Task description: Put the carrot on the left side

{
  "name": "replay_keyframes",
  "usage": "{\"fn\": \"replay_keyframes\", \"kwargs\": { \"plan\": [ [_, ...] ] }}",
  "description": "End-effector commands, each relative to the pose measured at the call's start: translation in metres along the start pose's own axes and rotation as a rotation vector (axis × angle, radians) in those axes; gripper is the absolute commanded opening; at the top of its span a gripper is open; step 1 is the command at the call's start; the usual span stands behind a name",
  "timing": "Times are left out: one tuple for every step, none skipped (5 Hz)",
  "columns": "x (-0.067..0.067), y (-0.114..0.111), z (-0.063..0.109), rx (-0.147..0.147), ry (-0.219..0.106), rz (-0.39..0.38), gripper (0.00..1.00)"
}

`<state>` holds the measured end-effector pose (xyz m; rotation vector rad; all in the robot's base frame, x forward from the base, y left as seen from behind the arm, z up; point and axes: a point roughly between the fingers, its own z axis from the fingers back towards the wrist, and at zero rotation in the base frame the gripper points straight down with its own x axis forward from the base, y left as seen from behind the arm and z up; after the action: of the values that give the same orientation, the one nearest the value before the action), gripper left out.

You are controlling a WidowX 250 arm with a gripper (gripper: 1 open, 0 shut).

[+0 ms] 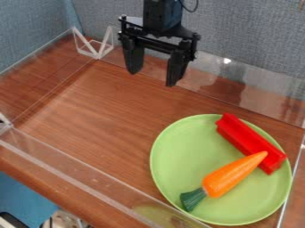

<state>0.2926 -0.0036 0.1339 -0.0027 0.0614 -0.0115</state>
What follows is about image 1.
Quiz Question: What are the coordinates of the red plastic block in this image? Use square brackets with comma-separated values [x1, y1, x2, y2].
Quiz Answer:
[216, 113, 288, 175]

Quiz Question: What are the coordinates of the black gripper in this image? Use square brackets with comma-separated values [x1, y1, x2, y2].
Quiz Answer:
[120, 14, 203, 86]

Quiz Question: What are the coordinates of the clear acrylic enclosure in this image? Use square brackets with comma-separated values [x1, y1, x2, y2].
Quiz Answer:
[0, 30, 305, 228]

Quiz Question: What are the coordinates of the black cable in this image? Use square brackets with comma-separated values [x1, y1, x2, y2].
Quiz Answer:
[179, 0, 201, 13]

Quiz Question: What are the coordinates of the orange toy carrot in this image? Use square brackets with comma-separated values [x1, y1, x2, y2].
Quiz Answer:
[180, 151, 268, 212]

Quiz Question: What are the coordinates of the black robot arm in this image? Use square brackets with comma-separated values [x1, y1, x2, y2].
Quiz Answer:
[118, 0, 203, 86]

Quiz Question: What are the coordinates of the green round plate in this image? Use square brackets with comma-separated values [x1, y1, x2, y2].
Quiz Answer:
[150, 114, 292, 225]

